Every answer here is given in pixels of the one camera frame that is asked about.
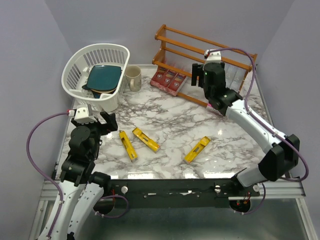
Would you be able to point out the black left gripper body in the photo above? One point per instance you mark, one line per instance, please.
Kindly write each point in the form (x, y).
(97, 130)

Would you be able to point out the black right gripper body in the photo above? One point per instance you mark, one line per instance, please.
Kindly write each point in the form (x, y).
(207, 92)

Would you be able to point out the silver toothpaste box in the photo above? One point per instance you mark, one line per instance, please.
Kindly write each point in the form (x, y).
(237, 80)
(230, 72)

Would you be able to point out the yellow Curaprox box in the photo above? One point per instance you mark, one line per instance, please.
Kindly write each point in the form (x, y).
(197, 149)
(151, 144)
(128, 146)

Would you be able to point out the red Muesrgtei toothpaste box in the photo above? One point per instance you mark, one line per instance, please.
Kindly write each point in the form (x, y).
(176, 83)

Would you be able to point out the pink Curaprox box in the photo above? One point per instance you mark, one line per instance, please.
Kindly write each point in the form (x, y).
(211, 109)

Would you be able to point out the red 3D toothpaste box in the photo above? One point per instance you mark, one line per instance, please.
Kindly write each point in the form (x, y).
(167, 77)

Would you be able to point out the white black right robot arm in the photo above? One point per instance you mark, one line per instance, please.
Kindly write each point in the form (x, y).
(281, 150)

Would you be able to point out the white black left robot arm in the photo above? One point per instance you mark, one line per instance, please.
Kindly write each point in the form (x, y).
(79, 187)

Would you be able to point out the orange wooden shelf rack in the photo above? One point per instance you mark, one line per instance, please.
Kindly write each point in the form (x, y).
(179, 50)

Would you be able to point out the teal square plate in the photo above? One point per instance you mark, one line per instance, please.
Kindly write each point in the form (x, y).
(104, 77)

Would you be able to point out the beige ceramic mug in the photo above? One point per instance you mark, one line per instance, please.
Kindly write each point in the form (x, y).
(133, 74)

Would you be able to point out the white plastic dish basket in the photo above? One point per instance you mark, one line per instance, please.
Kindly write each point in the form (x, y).
(77, 70)

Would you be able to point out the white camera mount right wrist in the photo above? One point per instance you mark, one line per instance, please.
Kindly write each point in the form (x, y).
(212, 56)

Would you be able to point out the white camera mount wrist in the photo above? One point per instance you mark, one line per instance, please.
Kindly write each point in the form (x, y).
(212, 56)
(82, 114)

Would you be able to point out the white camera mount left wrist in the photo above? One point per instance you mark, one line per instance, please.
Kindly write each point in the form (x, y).
(82, 114)

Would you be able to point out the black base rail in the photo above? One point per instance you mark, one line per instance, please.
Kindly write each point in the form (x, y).
(178, 193)

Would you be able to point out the aluminium frame rail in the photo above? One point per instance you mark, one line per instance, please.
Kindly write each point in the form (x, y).
(281, 188)

